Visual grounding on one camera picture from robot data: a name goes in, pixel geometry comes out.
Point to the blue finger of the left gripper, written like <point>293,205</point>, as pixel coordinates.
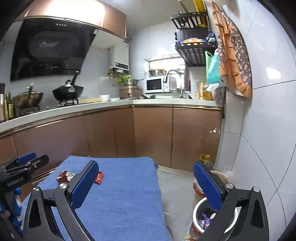
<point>21,160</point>

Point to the black wall rack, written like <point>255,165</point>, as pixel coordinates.
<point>194,38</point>

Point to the brown orange floral apron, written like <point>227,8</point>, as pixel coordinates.
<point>233,59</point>

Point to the copper rice cooker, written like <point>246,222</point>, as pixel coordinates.
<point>129,91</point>

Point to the blue white gloved left hand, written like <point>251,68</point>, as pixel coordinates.
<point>11,207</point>

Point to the red snack wrapper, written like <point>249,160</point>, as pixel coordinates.
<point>99,178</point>

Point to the blue towel table cover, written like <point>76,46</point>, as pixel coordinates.
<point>127,205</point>

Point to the dark red foil wrapper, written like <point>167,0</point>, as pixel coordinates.
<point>65,177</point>

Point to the teal plastic bag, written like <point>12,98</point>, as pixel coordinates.
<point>212,67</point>

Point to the white water heater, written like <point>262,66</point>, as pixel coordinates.
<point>119,56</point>

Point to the chrome sink faucet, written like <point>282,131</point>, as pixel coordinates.
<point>173,83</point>

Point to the green potted plant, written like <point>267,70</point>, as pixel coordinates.
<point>124,77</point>

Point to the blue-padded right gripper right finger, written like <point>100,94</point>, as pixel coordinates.
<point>252,223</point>

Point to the dark sauce bottles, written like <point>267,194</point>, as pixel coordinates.
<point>9,106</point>

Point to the brown kitchen cabinets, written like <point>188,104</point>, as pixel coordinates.
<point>174,136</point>

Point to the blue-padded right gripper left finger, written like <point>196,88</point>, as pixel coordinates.
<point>40,222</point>

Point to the white microwave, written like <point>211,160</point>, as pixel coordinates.
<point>153,85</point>

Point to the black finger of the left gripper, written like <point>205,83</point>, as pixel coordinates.
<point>38,163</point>

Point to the white rimmed trash bin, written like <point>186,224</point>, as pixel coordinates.
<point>204,207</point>

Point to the purple candy wrapper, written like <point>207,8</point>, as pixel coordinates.
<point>204,221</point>

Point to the black wok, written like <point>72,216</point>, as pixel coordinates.
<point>69,91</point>

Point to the black range hood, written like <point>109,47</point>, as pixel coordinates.
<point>49,47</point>

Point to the cooking oil bottle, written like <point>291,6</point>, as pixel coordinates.
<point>206,158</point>

